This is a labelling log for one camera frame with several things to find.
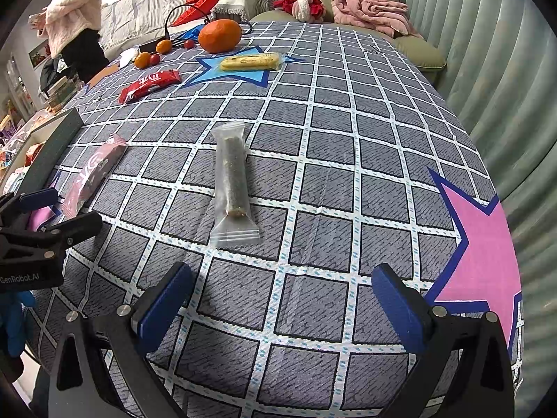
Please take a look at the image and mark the blue plastic bag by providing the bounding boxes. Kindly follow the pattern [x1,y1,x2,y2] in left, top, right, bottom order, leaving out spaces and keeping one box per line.
[180,24,205,44]

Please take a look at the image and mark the grey storage box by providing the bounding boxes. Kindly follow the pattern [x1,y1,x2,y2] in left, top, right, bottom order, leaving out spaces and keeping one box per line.
[0,108,83,192]

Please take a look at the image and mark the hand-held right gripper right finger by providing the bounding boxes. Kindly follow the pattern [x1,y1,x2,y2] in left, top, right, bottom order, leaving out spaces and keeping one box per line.
[371,263,516,418]

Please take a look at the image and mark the yellow biscuit bar clear wrapper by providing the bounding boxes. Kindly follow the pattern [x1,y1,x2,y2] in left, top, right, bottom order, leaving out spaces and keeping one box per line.
[219,51,283,71]

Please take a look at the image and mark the pile of colourful packets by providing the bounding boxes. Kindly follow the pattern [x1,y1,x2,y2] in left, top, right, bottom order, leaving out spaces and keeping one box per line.
[0,113,48,184]

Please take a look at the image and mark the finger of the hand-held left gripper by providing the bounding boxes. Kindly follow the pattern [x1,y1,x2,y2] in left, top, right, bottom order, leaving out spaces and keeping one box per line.
[0,187,60,228]
[0,210,104,263]

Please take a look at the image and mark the dark bar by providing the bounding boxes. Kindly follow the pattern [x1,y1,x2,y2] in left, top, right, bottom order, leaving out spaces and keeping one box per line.
[209,122,260,252]

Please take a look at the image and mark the black cable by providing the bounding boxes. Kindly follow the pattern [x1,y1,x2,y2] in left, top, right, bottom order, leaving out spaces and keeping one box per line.
[164,4,253,40]

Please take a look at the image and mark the stack of books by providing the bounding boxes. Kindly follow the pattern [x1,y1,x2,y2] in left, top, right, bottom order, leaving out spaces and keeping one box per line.
[46,76,79,111]

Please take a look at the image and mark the green pleated curtain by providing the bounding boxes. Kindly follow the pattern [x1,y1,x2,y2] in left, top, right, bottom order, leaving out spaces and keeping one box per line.
[394,0,557,249]

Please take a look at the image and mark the grey checked tablecloth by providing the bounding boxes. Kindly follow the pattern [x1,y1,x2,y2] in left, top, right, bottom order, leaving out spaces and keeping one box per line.
[24,20,527,418]

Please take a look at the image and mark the grey striped sofa cover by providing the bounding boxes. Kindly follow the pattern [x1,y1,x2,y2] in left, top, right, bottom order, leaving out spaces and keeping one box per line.
[99,0,218,59]

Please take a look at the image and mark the long red snack packet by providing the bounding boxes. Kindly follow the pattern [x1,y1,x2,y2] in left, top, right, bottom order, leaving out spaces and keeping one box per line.
[118,70,181,104]

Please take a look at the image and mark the small wall picture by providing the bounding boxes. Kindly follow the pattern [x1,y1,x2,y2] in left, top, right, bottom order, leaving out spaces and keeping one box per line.
[28,39,50,68]

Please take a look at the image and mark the long pink snack packet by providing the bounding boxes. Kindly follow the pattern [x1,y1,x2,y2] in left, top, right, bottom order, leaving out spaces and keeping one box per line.
[61,133,128,219]

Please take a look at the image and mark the pink blanket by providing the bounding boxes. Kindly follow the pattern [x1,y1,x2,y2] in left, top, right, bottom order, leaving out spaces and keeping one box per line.
[331,0,423,38]

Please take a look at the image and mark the red white plush toy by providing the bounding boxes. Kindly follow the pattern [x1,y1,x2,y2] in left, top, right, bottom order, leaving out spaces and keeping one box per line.
[273,0,326,22]

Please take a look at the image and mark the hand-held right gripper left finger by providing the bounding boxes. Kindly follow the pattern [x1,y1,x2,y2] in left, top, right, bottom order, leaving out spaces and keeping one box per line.
[46,261,196,418]

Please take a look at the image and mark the large orange mandarin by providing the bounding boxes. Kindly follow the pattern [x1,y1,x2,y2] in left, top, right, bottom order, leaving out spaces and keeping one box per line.
[199,18,243,54]

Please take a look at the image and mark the person's left hand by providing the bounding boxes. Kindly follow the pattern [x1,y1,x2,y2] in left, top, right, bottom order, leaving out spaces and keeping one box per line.
[0,289,36,358]

